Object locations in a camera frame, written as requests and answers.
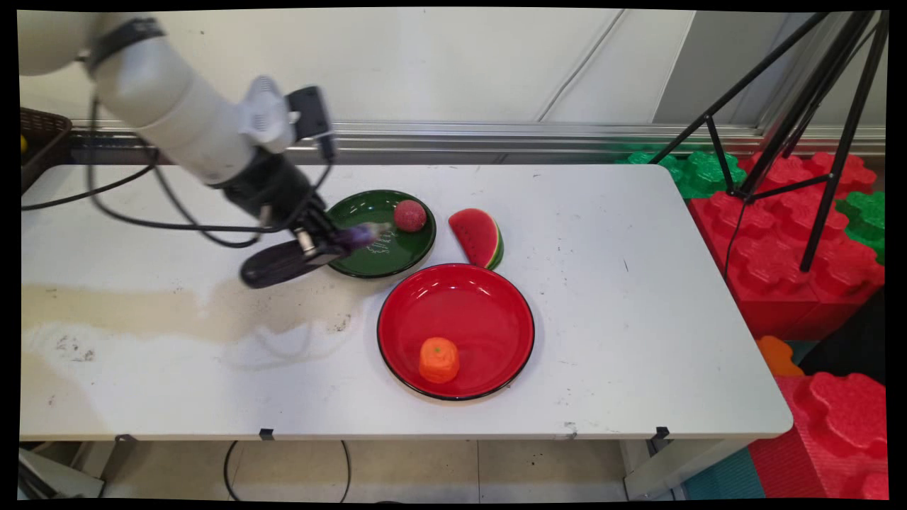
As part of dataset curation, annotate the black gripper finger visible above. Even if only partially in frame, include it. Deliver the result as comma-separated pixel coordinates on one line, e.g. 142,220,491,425
298,239,348,267
296,207,349,247

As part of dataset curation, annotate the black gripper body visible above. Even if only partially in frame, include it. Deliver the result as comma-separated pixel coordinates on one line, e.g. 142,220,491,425
213,150,334,238

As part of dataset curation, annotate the purple toy eggplant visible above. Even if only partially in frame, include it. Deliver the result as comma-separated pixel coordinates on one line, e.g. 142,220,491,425
333,221,393,254

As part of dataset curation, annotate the green round plate with lettering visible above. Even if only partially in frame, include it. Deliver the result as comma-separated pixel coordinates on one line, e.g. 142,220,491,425
325,189,438,279

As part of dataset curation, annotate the dark red toy passion fruit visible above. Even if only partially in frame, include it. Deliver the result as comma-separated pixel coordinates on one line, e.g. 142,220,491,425
393,199,428,233

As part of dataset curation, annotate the toy watermelon slice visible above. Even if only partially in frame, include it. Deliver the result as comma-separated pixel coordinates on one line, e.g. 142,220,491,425
448,208,505,271

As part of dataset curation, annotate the orange toy mandarin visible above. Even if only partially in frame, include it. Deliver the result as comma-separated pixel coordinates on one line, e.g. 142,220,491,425
418,336,461,385

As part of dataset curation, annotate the red round plate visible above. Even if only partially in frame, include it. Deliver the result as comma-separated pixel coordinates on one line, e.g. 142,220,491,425
376,263,536,402

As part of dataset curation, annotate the dark brown wicker basket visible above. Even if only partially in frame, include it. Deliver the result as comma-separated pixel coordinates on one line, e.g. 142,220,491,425
20,106,73,193

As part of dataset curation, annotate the green foam block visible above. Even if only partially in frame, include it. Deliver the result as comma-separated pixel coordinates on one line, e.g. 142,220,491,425
615,149,748,200
835,190,886,266

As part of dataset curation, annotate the white table leg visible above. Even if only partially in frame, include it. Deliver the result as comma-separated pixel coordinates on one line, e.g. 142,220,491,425
622,438,753,501

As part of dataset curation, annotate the large red foam block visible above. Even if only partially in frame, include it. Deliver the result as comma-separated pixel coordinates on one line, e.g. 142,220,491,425
689,151,886,341

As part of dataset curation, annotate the teal foam mat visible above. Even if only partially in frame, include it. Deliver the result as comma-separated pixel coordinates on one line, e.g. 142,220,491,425
682,446,767,501

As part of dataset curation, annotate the orange foam block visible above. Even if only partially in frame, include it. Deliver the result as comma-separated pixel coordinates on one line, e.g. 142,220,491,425
754,334,806,378

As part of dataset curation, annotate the red foam block with knobs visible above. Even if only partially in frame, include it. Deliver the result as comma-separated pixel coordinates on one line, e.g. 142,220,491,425
748,371,891,501

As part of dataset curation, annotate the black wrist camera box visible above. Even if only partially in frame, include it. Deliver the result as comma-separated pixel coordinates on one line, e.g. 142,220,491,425
286,85,338,162

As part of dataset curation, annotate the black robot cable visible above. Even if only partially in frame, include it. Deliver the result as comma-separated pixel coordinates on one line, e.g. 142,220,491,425
21,96,334,249

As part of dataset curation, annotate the aluminium wall rail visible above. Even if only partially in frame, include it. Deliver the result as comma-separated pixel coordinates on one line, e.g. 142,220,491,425
69,119,886,158

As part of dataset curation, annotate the black cable under table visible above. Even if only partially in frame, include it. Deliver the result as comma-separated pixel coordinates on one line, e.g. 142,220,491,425
222,439,353,504

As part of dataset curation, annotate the black camera tripod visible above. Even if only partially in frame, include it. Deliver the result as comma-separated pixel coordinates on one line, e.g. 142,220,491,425
648,10,891,273

